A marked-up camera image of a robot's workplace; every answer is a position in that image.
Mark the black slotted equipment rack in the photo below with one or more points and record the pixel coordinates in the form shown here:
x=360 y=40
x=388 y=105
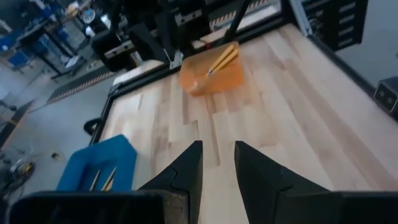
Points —
x=339 y=21

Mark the black rounded device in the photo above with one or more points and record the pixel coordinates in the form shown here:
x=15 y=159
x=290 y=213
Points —
x=387 y=95

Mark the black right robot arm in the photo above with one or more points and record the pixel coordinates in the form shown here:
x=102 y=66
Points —
x=149 y=43

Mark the gold metal spoon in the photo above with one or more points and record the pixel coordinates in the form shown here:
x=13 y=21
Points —
x=109 y=179
x=94 y=180

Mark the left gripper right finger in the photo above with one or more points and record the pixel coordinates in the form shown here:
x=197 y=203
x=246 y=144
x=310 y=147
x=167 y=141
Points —
x=267 y=196

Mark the blue plastic bin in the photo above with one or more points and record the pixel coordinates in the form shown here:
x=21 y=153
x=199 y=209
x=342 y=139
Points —
x=93 y=155

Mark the black table frame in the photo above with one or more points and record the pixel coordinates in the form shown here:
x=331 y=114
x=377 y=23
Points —
x=140 y=79

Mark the orange plastic bin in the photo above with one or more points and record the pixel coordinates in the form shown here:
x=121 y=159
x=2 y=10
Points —
x=217 y=82

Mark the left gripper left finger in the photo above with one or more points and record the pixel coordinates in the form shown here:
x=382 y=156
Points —
x=174 y=193

